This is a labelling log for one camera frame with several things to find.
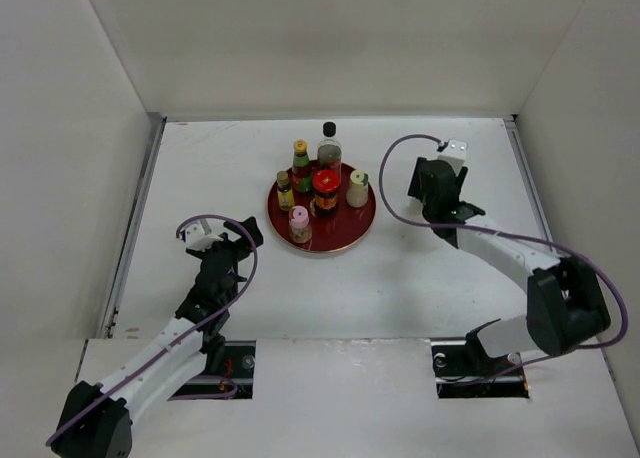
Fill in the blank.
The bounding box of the green lid spice shaker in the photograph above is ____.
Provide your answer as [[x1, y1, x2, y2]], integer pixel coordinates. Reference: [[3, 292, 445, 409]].
[[346, 169, 369, 208]]

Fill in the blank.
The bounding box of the red lid sauce jar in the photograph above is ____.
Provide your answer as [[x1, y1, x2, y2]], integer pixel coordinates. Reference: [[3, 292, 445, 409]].
[[312, 169, 341, 217]]

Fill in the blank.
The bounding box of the tall dark vinegar bottle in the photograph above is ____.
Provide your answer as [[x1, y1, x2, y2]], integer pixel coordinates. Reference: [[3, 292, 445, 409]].
[[317, 121, 342, 176]]

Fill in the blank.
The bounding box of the pink lid spice shaker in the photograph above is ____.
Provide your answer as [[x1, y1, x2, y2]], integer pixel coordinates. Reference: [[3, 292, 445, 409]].
[[288, 205, 312, 244]]

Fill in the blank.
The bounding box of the yellow label small bottle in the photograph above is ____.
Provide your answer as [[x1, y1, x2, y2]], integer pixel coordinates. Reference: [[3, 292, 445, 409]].
[[276, 170, 295, 212]]

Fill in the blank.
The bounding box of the green label chili sauce bottle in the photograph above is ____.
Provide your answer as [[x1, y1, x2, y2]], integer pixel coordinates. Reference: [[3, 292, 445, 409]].
[[292, 140, 312, 193]]

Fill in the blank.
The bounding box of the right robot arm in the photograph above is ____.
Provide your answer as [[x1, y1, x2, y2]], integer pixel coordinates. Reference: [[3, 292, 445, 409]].
[[408, 157, 611, 374]]

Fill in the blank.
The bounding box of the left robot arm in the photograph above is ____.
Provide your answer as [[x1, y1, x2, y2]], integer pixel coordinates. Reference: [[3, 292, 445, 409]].
[[46, 214, 264, 457]]

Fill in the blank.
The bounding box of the red round tray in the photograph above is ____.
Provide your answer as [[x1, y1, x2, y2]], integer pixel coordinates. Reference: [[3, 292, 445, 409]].
[[267, 160, 376, 253]]

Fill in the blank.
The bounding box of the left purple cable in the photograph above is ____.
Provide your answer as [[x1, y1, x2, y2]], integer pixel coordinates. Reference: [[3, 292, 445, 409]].
[[44, 214, 260, 447]]

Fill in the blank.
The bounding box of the purple cable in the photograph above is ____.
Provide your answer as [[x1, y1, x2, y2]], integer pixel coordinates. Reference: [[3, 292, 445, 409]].
[[44, 214, 260, 447], [378, 133, 630, 385]]

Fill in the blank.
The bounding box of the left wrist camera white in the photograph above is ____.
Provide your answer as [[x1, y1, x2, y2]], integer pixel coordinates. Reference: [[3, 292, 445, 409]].
[[178, 219, 223, 252]]

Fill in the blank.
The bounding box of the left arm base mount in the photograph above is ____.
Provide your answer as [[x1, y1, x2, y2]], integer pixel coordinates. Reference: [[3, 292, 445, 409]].
[[171, 336, 257, 400]]

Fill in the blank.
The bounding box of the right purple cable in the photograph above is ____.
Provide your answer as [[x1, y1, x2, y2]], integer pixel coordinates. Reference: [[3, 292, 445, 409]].
[[378, 133, 630, 385]]

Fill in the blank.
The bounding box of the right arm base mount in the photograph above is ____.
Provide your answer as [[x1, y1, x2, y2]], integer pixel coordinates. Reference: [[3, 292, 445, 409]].
[[430, 330, 529, 399]]

